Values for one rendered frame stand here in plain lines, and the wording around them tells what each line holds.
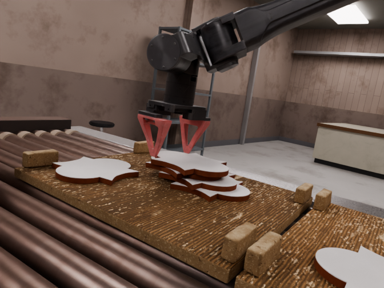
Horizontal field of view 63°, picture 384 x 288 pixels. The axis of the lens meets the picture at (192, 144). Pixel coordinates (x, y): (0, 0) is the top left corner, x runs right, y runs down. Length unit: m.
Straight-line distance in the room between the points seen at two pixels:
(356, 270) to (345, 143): 6.15
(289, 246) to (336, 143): 6.16
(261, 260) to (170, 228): 0.13
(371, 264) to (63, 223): 0.36
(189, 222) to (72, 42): 3.81
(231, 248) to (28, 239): 0.23
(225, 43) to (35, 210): 0.39
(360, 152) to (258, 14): 5.98
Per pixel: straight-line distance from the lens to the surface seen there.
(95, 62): 4.31
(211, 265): 0.35
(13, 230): 0.44
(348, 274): 0.38
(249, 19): 0.57
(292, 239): 0.44
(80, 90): 4.19
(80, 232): 0.42
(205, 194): 0.51
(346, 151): 6.52
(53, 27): 4.04
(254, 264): 0.33
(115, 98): 4.50
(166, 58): 0.51
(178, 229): 0.40
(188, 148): 0.65
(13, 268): 0.36
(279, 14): 0.57
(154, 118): 0.55
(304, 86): 9.03
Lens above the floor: 1.11
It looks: 10 degrees down
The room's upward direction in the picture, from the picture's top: 8 degrees clockwise
